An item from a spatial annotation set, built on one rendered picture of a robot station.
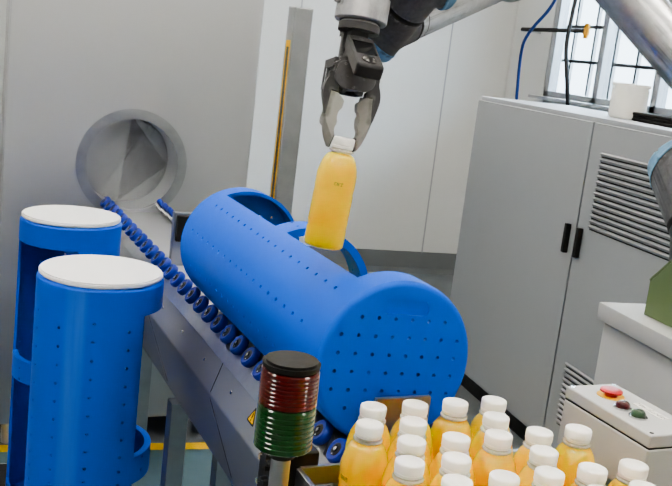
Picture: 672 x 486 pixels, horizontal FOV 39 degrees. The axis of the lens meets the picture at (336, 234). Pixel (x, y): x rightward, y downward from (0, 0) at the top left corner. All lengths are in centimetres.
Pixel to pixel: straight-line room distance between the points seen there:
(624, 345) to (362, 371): 79
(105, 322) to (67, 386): 17
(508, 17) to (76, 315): 565
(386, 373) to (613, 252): 222
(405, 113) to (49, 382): 519
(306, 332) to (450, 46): 572
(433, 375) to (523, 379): 266
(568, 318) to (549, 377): 28
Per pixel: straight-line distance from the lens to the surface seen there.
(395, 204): 717
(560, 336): 401
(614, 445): 153
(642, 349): 213
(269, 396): 102
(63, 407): 221
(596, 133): 387
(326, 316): 154
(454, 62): 721
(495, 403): 150
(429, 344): 161
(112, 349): 215
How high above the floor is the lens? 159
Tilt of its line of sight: 11 degrees down
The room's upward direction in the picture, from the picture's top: 7 degrees clockwise
